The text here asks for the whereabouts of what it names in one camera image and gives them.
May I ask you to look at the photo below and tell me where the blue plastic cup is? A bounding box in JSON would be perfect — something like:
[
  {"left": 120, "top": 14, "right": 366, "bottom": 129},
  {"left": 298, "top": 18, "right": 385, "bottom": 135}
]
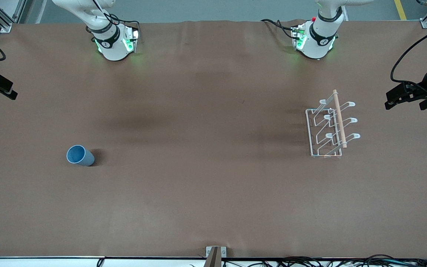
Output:
[{"left": 66, "top": 145, "right": 95, "bottom": 167}]

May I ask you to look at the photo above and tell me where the brown table cover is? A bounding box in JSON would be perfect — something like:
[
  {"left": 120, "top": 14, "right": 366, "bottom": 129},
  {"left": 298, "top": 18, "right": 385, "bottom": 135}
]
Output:
[{"left": 0, "top": 19, "right": 427, "bottom": 259}]

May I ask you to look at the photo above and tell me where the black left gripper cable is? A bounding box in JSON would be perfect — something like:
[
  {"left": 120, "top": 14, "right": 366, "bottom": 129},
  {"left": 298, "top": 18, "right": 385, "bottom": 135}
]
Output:
[{"left": 390, "top": 26, "right": 427, "bottom": 84}]

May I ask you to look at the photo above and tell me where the white wire cup rack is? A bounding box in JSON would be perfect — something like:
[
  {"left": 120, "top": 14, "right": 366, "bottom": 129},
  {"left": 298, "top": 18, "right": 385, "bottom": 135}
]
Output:
[{"left": 305, "top": 89, "right": 361, "bottom": 158}]

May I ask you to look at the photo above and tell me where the black right base cable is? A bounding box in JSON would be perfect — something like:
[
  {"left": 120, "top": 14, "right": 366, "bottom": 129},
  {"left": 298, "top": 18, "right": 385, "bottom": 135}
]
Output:
[{"left": 86, "top": 13, "right": 140, "bottom": 41}]

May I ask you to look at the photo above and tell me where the black base cable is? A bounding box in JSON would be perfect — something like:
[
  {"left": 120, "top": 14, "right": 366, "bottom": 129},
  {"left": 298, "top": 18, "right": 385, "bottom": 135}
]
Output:
[
  {"left": 261, "top": 19, "right": 301, "bottom": 40},
  {"left": 86, "top": 13, "right": 140, "bottom": 41}
]

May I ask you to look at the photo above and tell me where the black left base cable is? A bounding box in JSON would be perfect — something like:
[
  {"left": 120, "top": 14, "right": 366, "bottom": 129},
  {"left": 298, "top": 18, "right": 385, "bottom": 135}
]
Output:
[{"left": 261, "top": 19, "right": 301, "bottom": 40}]

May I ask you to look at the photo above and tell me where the black cable bundle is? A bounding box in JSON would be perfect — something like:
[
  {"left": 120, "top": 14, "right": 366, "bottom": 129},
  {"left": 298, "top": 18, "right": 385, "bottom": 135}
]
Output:
[{"left": 97, "top": 254, "right": 427, "bottom": 267}]

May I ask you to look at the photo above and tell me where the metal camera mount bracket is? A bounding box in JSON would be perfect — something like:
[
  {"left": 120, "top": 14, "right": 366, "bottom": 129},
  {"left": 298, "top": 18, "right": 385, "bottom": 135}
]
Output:
[{"left": 206, "top": 246, "right": 227, "bottom": 267}]

